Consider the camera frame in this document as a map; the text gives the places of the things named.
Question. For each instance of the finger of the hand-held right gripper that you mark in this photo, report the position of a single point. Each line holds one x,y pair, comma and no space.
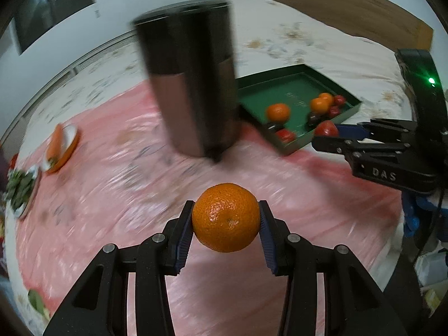
351,131
332,144

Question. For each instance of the carrot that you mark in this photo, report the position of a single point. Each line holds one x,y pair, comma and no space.
55,141

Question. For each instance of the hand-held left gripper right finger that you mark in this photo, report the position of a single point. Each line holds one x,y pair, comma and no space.
268,248

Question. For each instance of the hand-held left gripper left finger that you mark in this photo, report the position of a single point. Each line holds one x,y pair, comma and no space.
182,248

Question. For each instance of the floral bed sheet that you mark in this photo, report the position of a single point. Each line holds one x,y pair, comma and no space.
315,52

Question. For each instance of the loose green vegetable leaf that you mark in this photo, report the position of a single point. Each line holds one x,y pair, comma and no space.
36,302

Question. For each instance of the large bumpy mandarin orange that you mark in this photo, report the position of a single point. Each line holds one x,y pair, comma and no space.
278,112

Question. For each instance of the orange plate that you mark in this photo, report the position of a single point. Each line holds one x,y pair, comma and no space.
70,143

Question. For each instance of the grey bed rail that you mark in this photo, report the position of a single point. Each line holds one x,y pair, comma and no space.
52,80

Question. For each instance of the blue white cloth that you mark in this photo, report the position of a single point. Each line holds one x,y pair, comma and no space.
409,213

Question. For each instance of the small red object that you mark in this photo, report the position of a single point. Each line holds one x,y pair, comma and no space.
13,161

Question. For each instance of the pink plastic sheet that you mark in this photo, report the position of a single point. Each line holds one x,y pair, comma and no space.
122,196

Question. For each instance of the wooden headboard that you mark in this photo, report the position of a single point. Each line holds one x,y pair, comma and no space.
332,3

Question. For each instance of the green tray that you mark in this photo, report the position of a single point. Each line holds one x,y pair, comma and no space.
280,89

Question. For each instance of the metal thermos cup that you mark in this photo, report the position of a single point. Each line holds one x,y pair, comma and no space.
192,87

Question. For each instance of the dark window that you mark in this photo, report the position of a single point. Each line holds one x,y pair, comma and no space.
52,7

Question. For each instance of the green leafy vegetable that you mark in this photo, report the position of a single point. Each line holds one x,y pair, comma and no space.
19,187

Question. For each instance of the white oval plate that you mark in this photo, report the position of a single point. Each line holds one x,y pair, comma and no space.
26,204

